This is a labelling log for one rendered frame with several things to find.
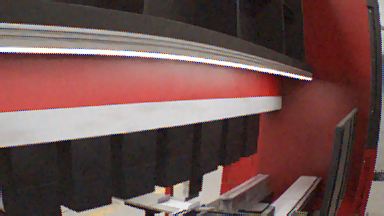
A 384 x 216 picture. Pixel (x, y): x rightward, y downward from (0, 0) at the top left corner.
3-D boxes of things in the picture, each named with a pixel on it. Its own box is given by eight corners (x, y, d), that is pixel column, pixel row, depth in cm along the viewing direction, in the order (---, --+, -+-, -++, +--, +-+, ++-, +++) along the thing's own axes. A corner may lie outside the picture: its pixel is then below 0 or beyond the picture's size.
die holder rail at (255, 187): (255, 191, 217) (258, 173, 217) (266, 192, 215) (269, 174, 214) (216, 216, 172) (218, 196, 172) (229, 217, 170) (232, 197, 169)
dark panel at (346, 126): (342, 190, 194) (354, 107, 191) (345, 190, 193) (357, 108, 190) (298, 281, 93) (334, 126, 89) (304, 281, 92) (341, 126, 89)
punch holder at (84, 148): (87, 194, 100) (84, 129, 98) (113, 203, 96) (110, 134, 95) (52, 202, 86) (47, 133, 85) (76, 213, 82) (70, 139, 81)
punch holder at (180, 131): (165, 175, 135) (167, 119, 134) (191, 179, 132) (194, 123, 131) (138, 182, 122) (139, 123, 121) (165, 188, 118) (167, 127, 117)
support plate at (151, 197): (134, 190, 164) (134, 187, 164) (198, 203, 152) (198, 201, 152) (108, 196, 148) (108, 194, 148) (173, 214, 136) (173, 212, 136)
